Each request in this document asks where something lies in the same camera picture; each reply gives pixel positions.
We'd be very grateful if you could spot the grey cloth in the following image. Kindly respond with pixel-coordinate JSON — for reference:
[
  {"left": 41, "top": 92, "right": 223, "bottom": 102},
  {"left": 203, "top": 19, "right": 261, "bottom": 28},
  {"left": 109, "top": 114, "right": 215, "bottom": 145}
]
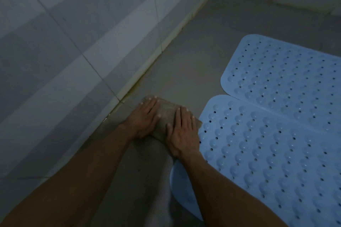
[{"left": 140, "top": 94, "right": 203, "bottom": 145}]

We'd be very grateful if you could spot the person's left forearm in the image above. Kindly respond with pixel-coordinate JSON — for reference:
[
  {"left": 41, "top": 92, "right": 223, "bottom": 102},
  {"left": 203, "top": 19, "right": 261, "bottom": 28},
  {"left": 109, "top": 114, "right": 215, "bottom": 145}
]
[{"left": 0, "top": 124, "right": 134, "bottom": 227}]

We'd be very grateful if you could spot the person's right forearm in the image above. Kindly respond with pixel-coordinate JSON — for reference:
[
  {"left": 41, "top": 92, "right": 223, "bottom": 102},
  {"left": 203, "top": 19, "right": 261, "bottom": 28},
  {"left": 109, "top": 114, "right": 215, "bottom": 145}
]
[{"left": 175, "top": 151, "right": 288, "bottom": 227}]

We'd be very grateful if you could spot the person's left hand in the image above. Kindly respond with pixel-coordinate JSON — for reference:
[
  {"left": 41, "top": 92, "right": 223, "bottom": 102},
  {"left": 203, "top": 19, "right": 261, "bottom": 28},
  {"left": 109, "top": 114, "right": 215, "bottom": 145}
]
[{"left": 120, "top": 96, "right": 162, "bottom": 140}]

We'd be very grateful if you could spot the blue bath mat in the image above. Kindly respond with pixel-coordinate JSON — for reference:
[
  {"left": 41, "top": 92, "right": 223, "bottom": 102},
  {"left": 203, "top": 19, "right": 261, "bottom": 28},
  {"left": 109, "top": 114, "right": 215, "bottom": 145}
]
[
  {"left": 220, "top": 34, "right": 341, "bottom": 132},
  {"left": 169, "top": 94, "right": 341, "bottom": 227}
]

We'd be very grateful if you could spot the person's right hand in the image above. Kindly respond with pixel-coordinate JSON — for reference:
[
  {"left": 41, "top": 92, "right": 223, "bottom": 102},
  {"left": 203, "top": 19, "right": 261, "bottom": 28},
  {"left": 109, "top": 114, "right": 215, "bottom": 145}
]
[{"left": 166, "top": 106, "right": 201, "bottom": 159}]

